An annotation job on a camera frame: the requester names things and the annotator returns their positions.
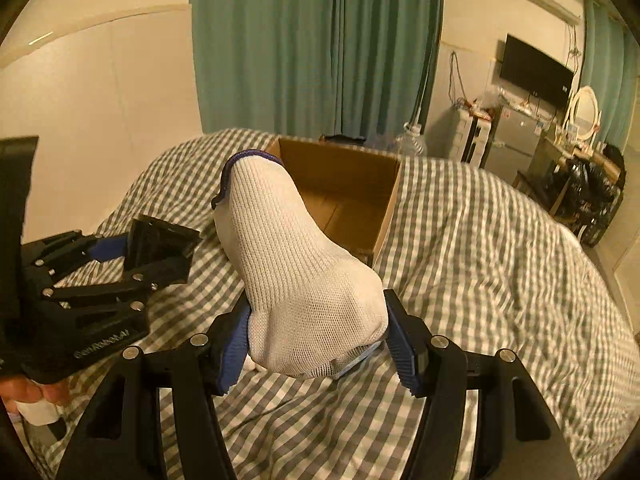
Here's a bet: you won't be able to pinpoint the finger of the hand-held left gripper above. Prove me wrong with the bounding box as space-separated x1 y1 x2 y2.
21 230 132 281
42 269 161 313

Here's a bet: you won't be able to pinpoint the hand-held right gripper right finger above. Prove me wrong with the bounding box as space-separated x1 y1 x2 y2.
382 289 581 480

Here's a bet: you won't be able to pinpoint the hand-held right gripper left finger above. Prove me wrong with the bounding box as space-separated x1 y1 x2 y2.
54 305 251 480

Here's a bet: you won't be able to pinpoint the black square object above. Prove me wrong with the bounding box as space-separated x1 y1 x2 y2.
124 214 202 287

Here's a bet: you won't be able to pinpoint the white knit sock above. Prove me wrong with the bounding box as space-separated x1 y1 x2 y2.
212 149 391 378

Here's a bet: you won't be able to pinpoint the brown cardboard box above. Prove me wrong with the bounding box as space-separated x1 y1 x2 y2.
264 136 403 268

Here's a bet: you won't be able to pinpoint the person's left hand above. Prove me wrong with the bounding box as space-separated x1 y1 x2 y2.
0 375 72 413

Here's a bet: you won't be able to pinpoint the grey checkered blanket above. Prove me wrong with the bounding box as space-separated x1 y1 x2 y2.
20 127 640 480

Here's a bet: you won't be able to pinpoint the clear water bottle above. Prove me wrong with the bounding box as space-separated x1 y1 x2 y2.
395 122 429 159

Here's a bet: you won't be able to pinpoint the clear plastic bag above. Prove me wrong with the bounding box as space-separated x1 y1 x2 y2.
367 132 401 152

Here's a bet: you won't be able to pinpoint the dark box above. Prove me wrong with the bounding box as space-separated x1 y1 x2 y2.
320 132 369 149

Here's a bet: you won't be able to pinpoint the white suitcase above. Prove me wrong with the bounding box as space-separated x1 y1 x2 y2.
445 105 493 163

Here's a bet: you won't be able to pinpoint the silver mini fridge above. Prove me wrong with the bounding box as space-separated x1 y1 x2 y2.
484 106 546 186

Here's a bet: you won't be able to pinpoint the black bags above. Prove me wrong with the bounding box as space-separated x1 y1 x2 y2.
547 144 627 248

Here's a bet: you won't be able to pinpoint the wooden vanity desk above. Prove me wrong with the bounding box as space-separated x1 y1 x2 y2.
515 135 626 218

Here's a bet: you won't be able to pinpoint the wide green curtain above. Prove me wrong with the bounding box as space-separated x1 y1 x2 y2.
189 0 446 142

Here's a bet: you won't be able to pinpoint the white oval mirror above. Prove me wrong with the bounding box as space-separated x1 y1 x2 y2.
562 86 599 142

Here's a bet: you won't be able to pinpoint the narrow green curtain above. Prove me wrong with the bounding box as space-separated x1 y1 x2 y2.
582 0 640 153

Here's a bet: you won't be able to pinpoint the black wall television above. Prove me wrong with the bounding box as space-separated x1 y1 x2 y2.
500 34 575 110

